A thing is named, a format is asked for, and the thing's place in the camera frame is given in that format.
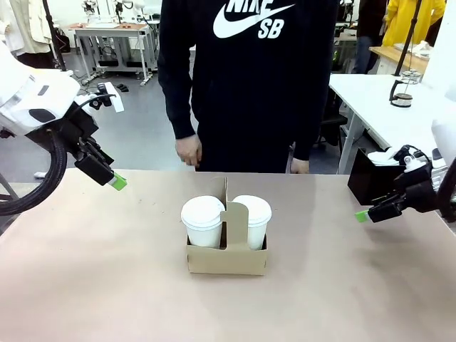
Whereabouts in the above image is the person right hand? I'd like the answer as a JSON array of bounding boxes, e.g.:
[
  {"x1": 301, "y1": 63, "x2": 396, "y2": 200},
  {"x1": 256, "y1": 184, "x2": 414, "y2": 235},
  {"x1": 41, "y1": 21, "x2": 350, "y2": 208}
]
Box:
[{"x1": 175, "y1": 135, "x2": 204, "y2": 168}]

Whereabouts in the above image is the person torso black hoodie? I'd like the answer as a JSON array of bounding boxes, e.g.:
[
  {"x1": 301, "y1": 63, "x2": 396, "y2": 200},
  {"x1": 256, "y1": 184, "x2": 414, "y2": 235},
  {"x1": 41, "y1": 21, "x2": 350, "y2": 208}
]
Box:
[{"x1": 157, "y1": 0, "x2": 339, "y2": 175}]

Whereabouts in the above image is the black tripod pole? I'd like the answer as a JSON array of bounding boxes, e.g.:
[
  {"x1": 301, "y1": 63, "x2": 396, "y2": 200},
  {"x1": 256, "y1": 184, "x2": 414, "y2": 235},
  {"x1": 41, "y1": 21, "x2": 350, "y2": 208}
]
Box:
[
  {"x1": 393, "y1": 0, "x2": 424, "y2": 78},
  {"x1": 41, "y1": 0, "x2": 69, "y2": 73}
]

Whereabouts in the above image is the brown cardboard cup carrier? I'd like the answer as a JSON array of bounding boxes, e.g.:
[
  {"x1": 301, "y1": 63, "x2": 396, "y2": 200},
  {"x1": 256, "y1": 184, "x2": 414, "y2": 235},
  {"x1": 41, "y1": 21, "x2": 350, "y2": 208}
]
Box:
[{"x1": 185, "y1": 175, "x2": 269, "y2": 276}]

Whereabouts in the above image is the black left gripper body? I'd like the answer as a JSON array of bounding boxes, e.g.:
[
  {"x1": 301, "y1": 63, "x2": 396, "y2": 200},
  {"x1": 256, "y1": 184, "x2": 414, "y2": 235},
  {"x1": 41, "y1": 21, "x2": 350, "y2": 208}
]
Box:
[{"x1": 47, "y1": 102, "x2": 100, "y2": 160}]

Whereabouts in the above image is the black chair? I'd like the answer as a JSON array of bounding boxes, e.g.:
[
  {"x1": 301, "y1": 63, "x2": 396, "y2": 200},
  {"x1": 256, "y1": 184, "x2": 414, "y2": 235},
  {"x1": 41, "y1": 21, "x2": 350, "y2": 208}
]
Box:
[{"x1": 313, "y1": 113, "x2": 349, "y2": 149}]

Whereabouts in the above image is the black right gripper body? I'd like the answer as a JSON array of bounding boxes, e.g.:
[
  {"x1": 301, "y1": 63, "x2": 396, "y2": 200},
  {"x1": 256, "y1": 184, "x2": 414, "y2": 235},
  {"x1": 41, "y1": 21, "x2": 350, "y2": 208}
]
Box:
[{"x1": 393, "y1": 162, "x2": 447, "y2": 214}]

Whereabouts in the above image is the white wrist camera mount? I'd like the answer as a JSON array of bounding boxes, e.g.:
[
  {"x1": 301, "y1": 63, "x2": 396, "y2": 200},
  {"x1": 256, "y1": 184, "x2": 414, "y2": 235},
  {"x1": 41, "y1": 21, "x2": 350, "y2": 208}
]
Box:
[
  {"x1": 390, "y1": 143, "x2": 435, "y2": 175},
  {"x1": 76, "y1": 82, "x2": 125, "y2": 115}
]

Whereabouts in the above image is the hanging white coat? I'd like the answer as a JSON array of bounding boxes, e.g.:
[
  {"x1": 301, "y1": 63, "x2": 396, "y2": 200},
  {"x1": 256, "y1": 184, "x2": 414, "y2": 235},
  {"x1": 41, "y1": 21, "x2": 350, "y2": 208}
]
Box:
[{"x1": 0, "y1": 0, "x2": 55, "y2": 55}]

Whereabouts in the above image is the person right forearm black sleeve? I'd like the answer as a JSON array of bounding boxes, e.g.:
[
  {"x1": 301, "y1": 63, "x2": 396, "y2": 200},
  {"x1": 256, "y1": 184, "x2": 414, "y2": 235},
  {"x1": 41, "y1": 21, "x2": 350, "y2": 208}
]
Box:
[{"x1": 164, "y1": 78, "x2": 201, "y2": 141}]

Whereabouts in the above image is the person in dark clothes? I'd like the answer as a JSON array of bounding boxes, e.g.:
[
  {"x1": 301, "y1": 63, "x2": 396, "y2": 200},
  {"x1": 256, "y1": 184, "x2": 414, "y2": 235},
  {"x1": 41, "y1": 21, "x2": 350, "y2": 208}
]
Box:
[{"x1": 355, "y1": 0, "x2": 388, "y2": 75}]

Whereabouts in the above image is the wooden-top background table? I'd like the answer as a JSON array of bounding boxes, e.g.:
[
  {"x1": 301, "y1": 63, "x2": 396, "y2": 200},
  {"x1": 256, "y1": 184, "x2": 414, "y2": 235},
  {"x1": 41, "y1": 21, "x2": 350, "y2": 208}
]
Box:
[{"x1": 369, "y1": 45, "x2": 430, "y2": 74}]

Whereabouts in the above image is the black corrugated cable hose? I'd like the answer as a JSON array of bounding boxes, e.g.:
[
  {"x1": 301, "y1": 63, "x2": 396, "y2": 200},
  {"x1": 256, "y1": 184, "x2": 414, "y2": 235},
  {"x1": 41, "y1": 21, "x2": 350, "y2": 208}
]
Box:
[{"x1": 0, "y1": 120, "x2": 69, "y2": 217}]

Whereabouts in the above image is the white napkin stack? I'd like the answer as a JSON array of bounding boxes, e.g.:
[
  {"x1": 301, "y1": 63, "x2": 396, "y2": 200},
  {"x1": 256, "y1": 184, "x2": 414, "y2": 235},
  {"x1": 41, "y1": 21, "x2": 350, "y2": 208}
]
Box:
[{"x1": 366, "y1": 147, "x2": 401, "y2": 167}]

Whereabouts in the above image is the glass french press pitcher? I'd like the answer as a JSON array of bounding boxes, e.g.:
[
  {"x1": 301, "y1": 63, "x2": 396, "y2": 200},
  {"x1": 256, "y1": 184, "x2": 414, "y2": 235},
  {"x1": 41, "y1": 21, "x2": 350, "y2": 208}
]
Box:
[{"x1": 388, "y1": 70, "x2": 422, "y2": 108}]

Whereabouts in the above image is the white plastic cup lid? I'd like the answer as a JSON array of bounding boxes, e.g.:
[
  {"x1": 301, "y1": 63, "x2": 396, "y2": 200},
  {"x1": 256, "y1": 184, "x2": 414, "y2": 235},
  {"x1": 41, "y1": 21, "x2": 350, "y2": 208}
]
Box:
[
  {"x1": 180, "y1": 195, "x2": 227, "y2": 228},
  {"x1": 232, "y1": 194, "x2": 273, "y2": 228}
]

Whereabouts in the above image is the black open box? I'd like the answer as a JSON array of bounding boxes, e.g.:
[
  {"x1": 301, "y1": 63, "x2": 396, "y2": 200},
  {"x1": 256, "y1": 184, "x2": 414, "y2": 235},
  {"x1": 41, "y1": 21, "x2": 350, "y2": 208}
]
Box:
[{"x1": 346, "y1": 147, "x2": 404, "y2": 207}]

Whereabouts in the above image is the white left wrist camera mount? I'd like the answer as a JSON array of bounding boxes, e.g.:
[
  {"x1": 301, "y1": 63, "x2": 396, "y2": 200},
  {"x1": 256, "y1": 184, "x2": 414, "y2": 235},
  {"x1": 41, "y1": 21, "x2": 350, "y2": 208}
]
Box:
[{"x1": 76, "y1": 82, "x2": 125, "y2": 115}]

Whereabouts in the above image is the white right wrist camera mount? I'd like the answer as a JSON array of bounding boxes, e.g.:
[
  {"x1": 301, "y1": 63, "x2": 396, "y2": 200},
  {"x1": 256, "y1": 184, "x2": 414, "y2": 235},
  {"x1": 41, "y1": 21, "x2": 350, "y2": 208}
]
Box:
[{"x1": 390, "y1": 143, "x2": 435, "y2": 175}]

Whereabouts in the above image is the person in yellow jacket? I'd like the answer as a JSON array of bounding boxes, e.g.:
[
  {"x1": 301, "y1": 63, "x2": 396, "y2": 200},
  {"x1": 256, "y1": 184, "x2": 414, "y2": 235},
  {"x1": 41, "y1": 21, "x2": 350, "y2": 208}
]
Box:
[{"x1": 382, "y1": 0, "x2": 447, "y2": 48}]

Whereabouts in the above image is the white side table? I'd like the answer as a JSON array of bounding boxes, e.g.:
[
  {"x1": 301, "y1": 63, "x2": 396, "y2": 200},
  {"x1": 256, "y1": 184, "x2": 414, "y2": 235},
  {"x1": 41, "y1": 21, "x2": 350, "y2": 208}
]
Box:
[{"x1": 327, "y1": 72, "x2": 436, "y2": 175}]

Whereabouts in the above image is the white paper cup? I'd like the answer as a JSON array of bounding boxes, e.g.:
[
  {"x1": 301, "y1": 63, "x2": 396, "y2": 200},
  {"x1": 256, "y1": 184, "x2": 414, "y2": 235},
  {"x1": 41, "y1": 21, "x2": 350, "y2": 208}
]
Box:
[
  {"x1": 182, "y1": 221, "x2": 224, "y2": 249},
  {"x1": 244, "y1": 221, "x2": 268, "y2": 251}
]

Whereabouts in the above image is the person left forearm black sleeve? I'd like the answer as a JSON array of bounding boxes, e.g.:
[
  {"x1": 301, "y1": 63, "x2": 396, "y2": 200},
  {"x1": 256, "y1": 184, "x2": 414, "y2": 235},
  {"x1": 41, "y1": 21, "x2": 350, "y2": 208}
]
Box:
[{"x1": 292, "y1": 78, "x2": 332, "y2": 162}]

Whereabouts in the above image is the person left hand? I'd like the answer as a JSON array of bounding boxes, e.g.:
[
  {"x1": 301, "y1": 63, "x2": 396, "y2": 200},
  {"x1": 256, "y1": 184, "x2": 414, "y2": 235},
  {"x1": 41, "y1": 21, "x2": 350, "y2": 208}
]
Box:
[{"x1": 289, "y1": 156, "x2": 311, "y2": 175}]

